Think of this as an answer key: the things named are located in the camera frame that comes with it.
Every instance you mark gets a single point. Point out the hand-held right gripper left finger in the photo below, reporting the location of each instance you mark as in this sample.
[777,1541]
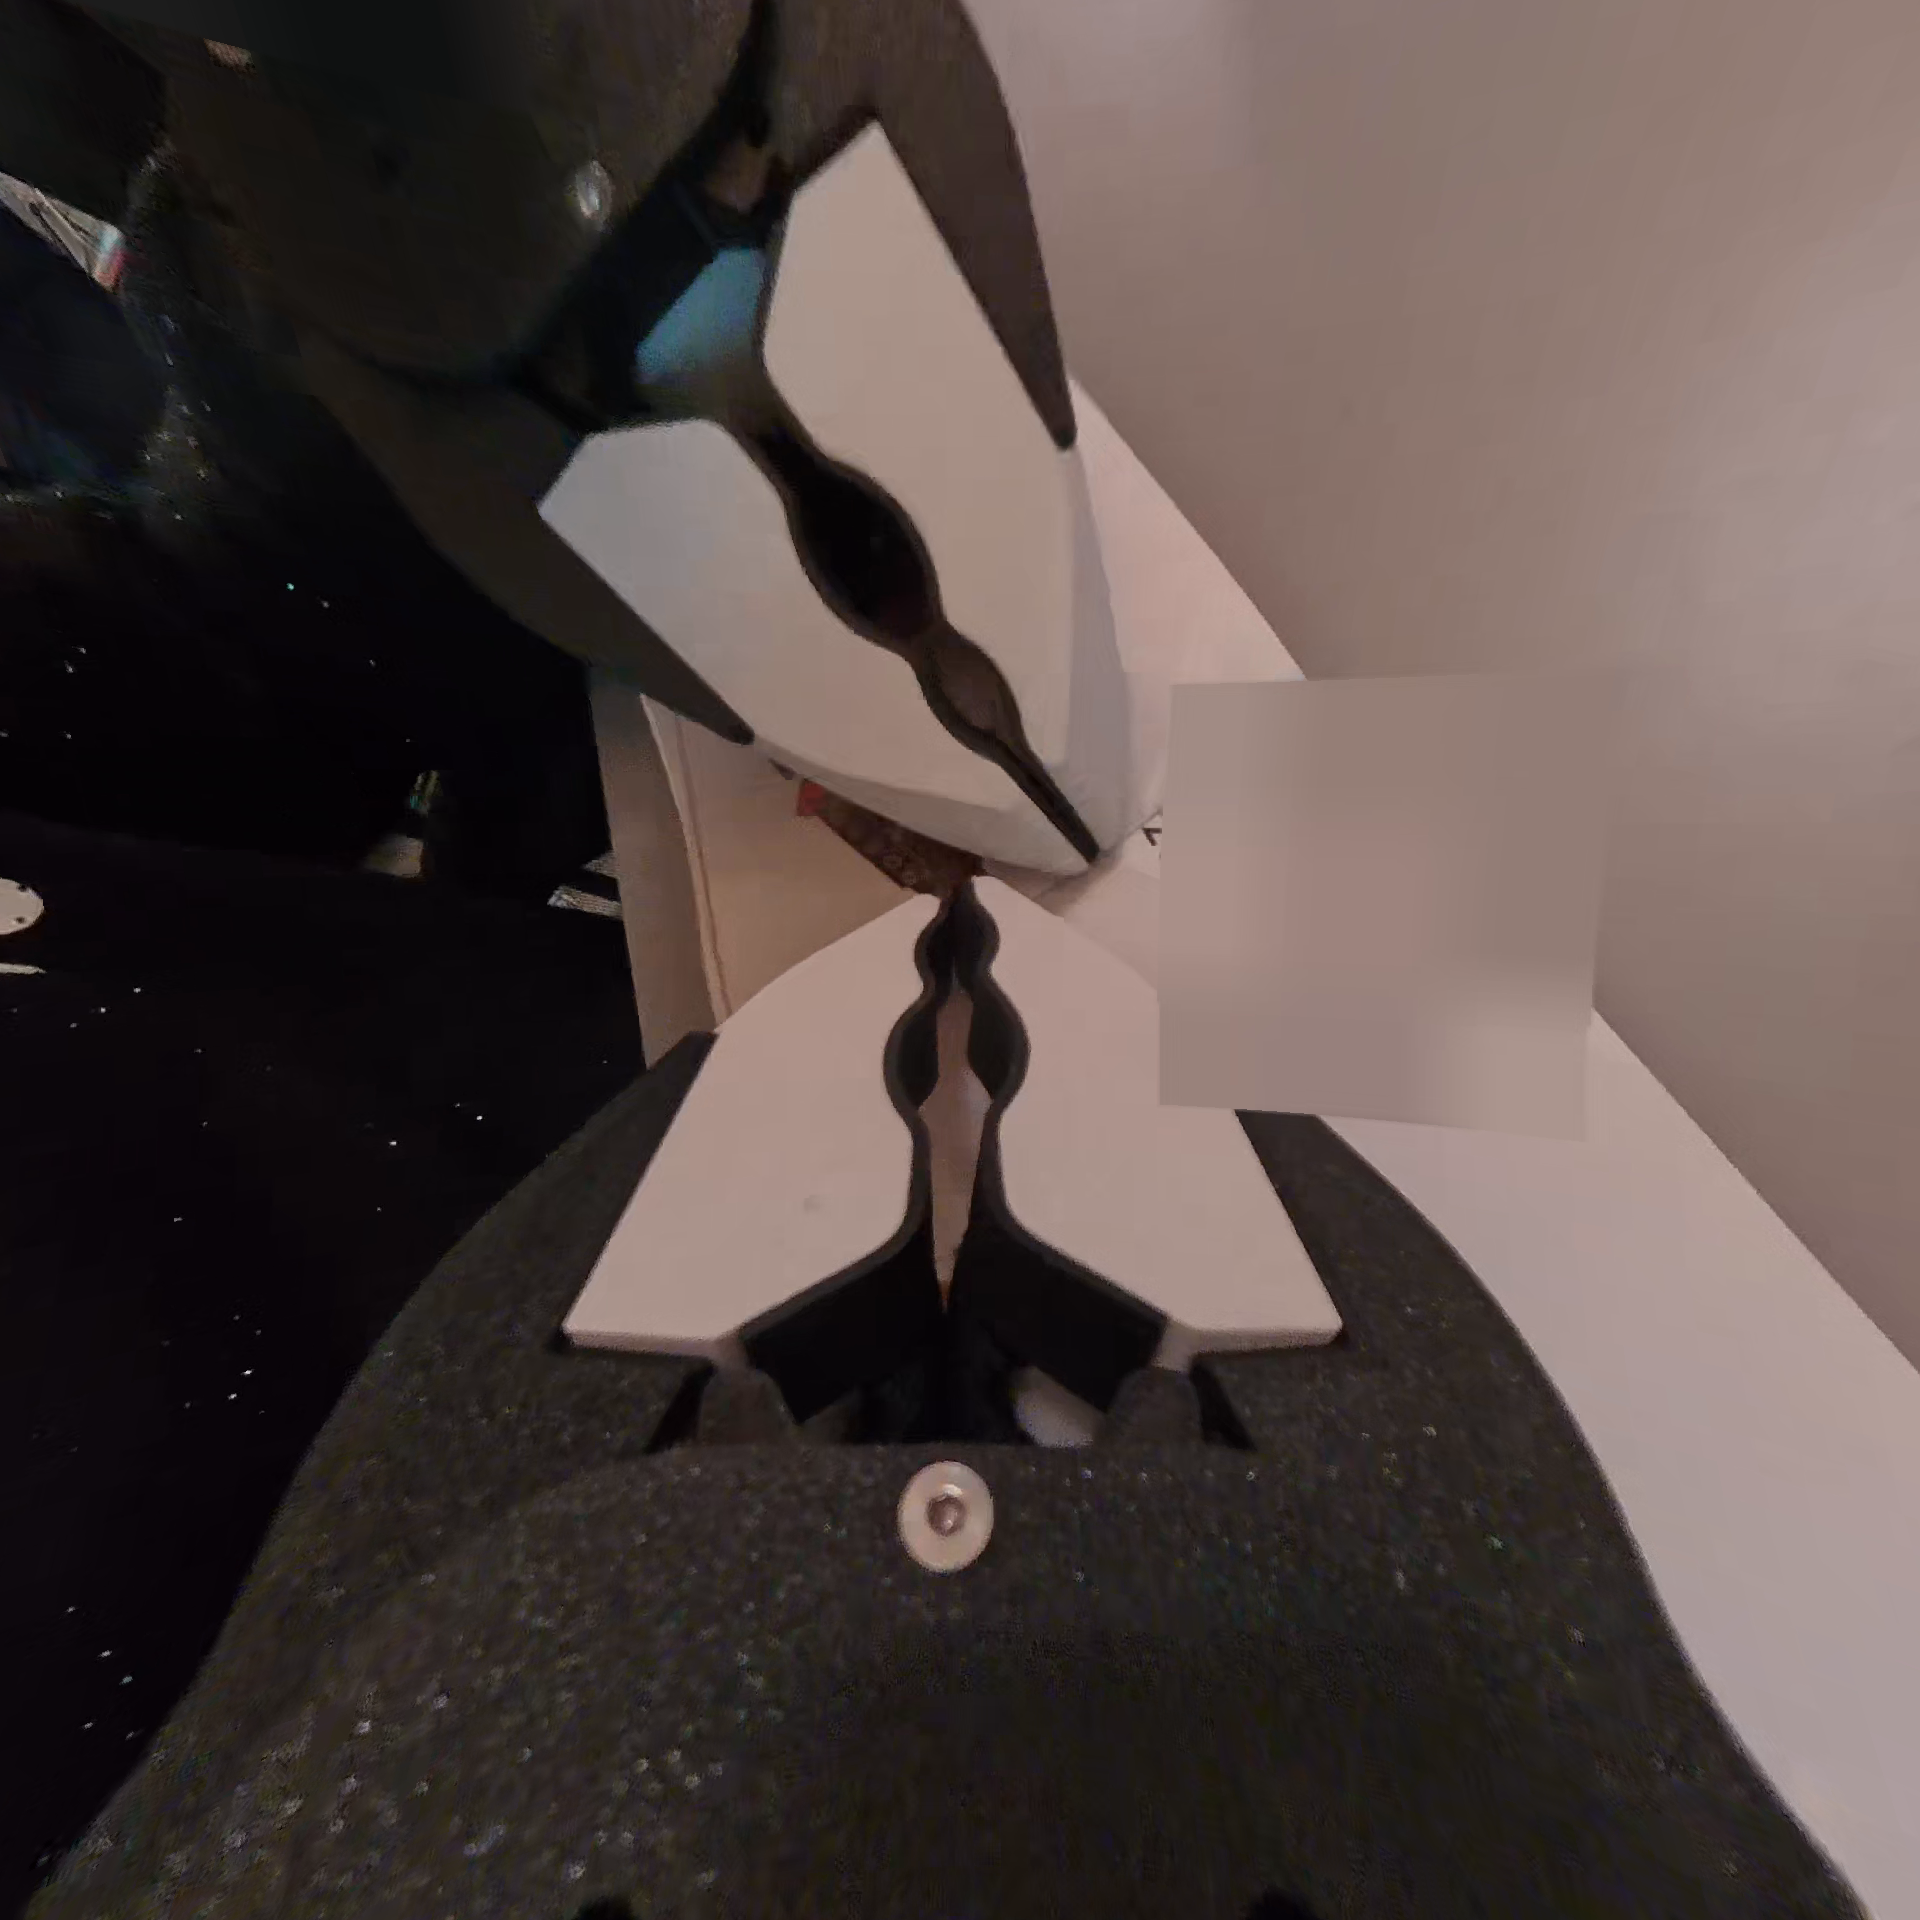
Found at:
[781,1171]

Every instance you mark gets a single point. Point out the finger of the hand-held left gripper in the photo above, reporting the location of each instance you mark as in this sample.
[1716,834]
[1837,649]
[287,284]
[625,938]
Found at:
[960,376]
[705,570]

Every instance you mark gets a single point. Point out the white lego instruction booklet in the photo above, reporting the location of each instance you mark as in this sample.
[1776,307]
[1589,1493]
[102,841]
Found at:
[1681,1320]

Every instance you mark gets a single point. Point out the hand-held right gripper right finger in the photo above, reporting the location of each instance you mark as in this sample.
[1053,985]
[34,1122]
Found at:
[1142,1229]

